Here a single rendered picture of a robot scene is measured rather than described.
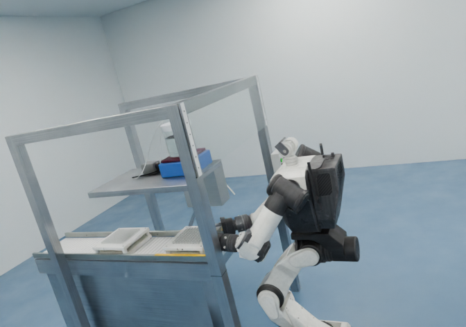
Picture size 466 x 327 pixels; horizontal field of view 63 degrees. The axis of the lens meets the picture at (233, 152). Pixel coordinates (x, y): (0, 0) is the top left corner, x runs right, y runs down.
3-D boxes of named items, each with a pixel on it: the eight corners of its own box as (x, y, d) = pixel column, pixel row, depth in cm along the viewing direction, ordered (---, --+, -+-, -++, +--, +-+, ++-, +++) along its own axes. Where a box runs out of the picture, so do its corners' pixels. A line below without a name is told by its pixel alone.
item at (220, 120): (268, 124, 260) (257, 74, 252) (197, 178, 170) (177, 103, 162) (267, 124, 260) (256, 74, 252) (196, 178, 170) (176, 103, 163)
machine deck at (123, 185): (222, 165, 208) (220, 158, 207) (188, 192, 175) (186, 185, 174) (133, 174, 234) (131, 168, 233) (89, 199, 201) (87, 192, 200)
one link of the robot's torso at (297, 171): (354, 208, 185) (342, 138, 177) (344, 244, 156) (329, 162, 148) (295, 211, 198) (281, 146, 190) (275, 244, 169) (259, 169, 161)
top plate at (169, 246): (163, 251, 203) (162, 247, 202) (186, 228, 224) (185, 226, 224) (202, 251, 192) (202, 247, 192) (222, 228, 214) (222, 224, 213)
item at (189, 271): (234, 251, 218) (230, 235, 216) (212, 281, 193) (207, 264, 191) (72, 250, 274) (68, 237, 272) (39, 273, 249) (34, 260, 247)
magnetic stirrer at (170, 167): (213, 161, 205) (209, 145, 203) (194, 175, 187) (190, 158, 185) (182, 164, 214) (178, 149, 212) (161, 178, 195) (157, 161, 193)
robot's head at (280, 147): (299, 146, 171) (287, 134, 171) (294, 152, 164) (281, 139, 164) (289, 155, 174) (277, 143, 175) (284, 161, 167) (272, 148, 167)
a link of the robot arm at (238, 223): (220, 221, 202) (242, 215, 203) (218, 214, 212) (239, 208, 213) (226, 242, 205) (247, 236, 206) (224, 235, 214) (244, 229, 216)
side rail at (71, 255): (212, 260, 191) (211, 254, 190) (211, 262, 190) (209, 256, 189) (35, 256, 248) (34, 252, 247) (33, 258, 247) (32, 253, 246)
